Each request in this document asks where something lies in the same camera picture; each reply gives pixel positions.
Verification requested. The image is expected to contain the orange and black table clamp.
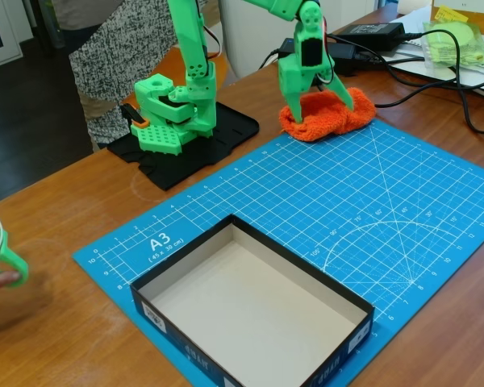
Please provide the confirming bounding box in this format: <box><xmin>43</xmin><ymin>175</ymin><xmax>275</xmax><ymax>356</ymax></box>
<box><xmin>119</xmin><ymin>102</ymin><xmax>150</xmax><ymax>130</ymax></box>

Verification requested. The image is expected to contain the person's hand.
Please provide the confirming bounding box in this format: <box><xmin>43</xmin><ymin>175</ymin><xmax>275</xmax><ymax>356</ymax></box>
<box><xmin>0</xmin><ymin>271</ymin><xmax>22</xmax><ymax>298</ymax></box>

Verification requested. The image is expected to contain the black power adapter blue light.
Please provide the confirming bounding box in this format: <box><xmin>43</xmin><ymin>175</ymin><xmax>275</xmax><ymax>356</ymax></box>
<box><xmin>277</xmin><ymin>37</ymin><xmax>358</xmax><ymax>77</ymax></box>

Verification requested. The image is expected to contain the white door frame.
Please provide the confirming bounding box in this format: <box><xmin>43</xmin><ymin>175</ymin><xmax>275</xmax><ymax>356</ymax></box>
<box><xmin>0</xmin><ymin>0</ymin><xmax>24</xmax><ymax>73</ymax></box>

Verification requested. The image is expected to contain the red white black servo cable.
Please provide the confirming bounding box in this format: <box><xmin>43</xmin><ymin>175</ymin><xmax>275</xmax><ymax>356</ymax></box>
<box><xmin>201</xmin><ymin>22</ymin><xmax>223</xmax><ymax>64</ymax></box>

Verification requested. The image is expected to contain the long black power cable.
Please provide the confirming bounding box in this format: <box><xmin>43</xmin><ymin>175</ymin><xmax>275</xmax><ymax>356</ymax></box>
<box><xmin>326</xmin><ymin>31</ymin><xmax>484</xmax><ymax>108</ymax></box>

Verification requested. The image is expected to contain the person in speckled top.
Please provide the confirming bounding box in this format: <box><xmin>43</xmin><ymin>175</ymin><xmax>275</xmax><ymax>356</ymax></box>
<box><xmin>50</xmin><ymin>0</ymin><xmax>227</xmax><ymax>152</ymax></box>

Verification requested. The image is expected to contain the black cable over green bag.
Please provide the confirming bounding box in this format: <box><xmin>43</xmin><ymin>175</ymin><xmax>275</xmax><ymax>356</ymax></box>
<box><xmin>401</xmin><ymin>28</ymin><xmax>484</xmax><ymax>135</ymax></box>

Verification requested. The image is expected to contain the green leader arm handle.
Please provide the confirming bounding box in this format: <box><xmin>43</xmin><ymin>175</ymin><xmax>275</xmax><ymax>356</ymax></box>
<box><xmin>0</xmin><ymin>201</ymin><xmax>30</xmax><ymax>289</ymax></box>

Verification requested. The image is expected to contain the blue A3 cutting mat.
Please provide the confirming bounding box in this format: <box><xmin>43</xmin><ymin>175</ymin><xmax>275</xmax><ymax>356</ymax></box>
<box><xmin>71</xmin><ymin>102</ymin><xmax>484</xmax><ymax>387</ymax></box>

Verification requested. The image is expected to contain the orange fluffy towel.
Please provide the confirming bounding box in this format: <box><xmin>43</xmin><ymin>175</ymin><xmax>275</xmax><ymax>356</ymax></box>
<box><xmin>278</xmin><ymin>87</ymin><xmax>377</xmax><ymax>143</ymax></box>

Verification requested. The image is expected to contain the shallow cardboard box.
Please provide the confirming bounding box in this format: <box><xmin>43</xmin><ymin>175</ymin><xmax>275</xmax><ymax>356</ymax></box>
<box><xmin>129</xmin><ymin>213</ymin><xmax>376</xmax><ymax>387</ymax></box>

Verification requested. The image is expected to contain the black plastic base plate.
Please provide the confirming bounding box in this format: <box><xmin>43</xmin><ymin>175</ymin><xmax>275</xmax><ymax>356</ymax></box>
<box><xmin>106</xmin><ymin>100</ymin><xmax>261</xmax><ymax>191</ymax></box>

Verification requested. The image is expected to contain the white paper stack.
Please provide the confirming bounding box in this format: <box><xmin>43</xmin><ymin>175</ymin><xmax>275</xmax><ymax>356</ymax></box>
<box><xmin>385</xmin><ymin>7</ymin><xmax>484</xmax><ymax>100</ymax></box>

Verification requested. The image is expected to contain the green plastic bag with parts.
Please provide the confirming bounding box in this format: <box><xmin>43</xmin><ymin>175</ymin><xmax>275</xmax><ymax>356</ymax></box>
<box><xmin>422</xmin><ymin>19</ymin><xmax>484</xmax><ymax>70</ymax></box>

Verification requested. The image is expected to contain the cardboard box with yellow label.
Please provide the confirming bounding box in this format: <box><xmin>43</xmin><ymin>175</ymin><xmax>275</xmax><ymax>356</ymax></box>
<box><xmin>429</xmin><ymin>0</ymin><xmax>484</xmax><ymax>38</ymax></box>

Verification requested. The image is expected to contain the black adapter output cable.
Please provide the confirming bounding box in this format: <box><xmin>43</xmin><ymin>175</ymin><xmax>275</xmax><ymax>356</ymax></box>
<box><xmin>353</xmin><ymin>50</ymin><xmax>484</xmax><ymax>92</ymax></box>

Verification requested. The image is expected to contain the black power adapter with label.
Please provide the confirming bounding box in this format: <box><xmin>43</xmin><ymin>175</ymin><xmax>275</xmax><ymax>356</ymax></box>
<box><xmin>337</xmin><ymin>22</ymin><xmax>407</xmax><ymax>52</ymax></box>

